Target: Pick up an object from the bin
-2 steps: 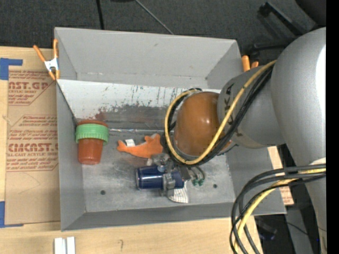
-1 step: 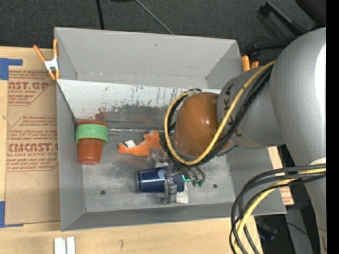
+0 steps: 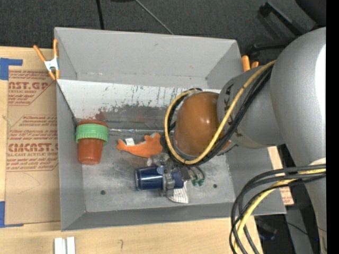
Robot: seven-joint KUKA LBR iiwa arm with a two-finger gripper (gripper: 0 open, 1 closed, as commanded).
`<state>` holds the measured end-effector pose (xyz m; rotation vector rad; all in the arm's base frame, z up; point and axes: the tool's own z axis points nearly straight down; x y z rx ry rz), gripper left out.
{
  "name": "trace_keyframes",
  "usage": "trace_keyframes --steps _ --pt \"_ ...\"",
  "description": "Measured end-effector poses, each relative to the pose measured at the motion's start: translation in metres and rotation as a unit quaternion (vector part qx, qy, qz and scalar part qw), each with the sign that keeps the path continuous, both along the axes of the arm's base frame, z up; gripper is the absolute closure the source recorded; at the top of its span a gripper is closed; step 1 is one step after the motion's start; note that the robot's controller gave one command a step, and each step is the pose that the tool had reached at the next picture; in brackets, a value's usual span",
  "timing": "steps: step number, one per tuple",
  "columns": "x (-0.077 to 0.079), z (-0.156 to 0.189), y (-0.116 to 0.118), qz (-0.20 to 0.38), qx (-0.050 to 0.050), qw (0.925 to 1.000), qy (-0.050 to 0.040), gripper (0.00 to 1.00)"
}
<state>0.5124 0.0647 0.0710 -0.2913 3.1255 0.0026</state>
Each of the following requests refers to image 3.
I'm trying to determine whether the dark blue can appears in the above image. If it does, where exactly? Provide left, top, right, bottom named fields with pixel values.
left=135, top=165, right=185, bottom=192

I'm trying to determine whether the orange toy fish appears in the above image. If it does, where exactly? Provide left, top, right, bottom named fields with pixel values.
left=116, top=132, right=164, bottom=159

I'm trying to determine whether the grey metal bin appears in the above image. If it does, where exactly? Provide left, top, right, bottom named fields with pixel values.
left=53, top=26, right=287, bottom=232

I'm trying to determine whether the brown cardboard board, red print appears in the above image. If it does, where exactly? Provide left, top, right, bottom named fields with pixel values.
left=0, top=46, right=294, bottom=228

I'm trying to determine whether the orange cup with green ring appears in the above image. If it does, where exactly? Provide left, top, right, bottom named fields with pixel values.
left=75, top=119, right=110, bottom=166

